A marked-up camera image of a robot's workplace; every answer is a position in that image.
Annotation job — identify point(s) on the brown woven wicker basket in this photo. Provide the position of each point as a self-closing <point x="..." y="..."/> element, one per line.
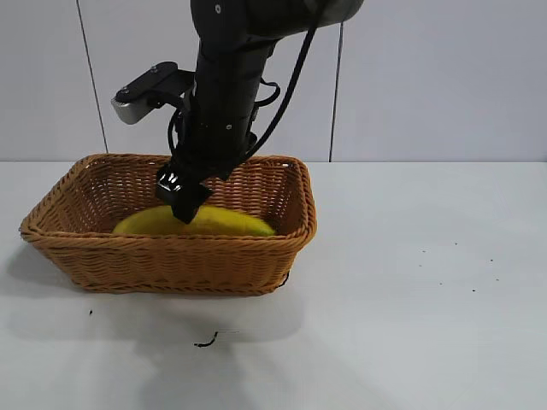
<point x="171" y="260"/>

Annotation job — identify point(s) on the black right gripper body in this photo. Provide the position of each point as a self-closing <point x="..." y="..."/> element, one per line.
<point x="213" y="149"/>

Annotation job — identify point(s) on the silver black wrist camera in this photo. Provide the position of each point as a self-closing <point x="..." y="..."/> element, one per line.
<point x="137" y="96"/>

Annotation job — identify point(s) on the small black curved scrap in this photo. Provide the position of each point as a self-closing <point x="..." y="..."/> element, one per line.
<point x="208" y="341"/>

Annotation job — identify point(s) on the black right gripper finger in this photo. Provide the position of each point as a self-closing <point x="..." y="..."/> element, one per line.
<point x="168" y="184"/>
<point x="190" y="200"/>

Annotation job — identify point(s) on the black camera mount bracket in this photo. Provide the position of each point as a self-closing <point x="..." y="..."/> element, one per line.
<point x="177" y="87"/>

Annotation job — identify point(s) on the yellow banana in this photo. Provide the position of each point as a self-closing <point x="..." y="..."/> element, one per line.
<point x="231" y="224"/>

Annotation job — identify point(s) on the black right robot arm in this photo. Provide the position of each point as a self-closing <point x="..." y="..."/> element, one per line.
<point x="231" y="64"/>

